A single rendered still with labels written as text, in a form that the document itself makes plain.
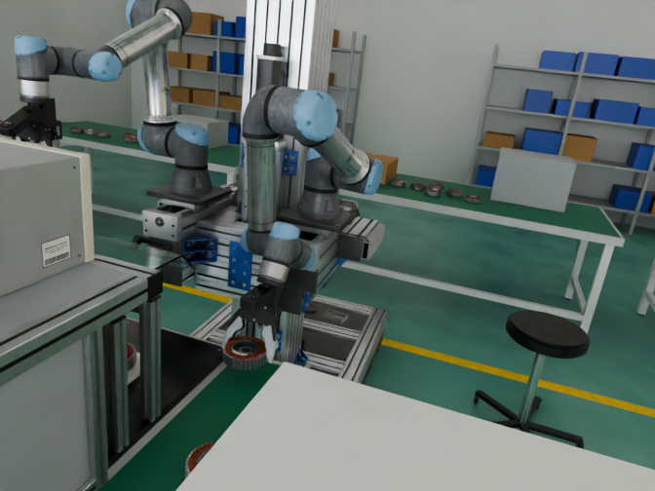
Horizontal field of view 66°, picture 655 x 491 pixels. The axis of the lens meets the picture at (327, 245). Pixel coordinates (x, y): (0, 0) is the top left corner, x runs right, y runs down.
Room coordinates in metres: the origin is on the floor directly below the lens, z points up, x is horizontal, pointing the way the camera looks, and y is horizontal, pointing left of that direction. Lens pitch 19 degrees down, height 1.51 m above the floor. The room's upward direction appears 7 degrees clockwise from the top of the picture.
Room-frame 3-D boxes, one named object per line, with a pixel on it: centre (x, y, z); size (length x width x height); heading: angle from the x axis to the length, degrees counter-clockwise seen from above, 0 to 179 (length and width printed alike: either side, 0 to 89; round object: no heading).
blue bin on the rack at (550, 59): (6.67, -2.51, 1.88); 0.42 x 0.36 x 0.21; 163
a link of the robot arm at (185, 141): (1.82, 0.53, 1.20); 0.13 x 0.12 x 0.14; 68
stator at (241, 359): (1.11, 0.17, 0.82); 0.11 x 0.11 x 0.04
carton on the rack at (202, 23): (8.14, 2.19, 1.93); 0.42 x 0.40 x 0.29; 75
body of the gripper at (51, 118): (1.42, 0.84, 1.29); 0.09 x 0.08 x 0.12; 165
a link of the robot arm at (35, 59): (1.41, 0.84, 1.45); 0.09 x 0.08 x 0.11; 158
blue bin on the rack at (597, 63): (6.55, -2.92, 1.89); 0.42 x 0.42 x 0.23; 71
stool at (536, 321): (2.00, -1.01, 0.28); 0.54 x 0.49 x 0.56; 163
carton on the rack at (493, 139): (6.82, -2.07, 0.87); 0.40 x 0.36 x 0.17; 163
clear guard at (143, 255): (1.04, 0.48, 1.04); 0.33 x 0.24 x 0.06; 163
